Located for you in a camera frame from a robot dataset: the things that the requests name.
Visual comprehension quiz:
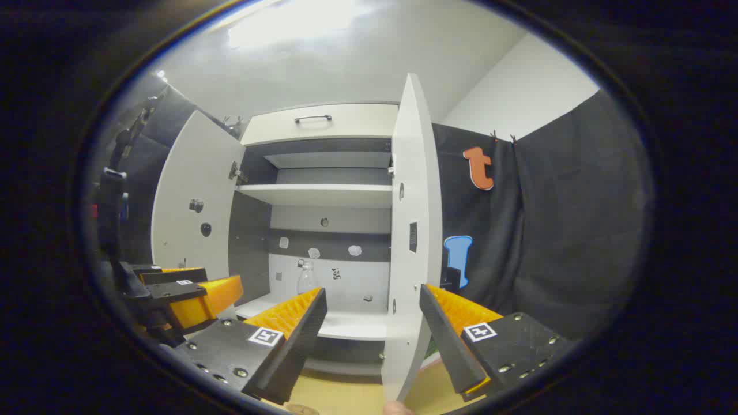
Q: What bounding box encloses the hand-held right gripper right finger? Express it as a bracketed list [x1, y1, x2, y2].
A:
[419, 284, 577, 403]

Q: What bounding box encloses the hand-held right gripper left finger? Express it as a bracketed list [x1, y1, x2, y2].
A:
[173, 287, 328, 406]

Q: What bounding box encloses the clear plastic bottle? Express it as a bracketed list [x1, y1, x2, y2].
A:
[296, 261, 319, 296]

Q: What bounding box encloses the white cabinet door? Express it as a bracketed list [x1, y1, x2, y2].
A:
[151, 110, 247, 320]
[381, 73, 445, 402]

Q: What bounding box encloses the white cabinet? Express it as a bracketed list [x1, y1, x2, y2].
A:
[228, 103, 400, 376]

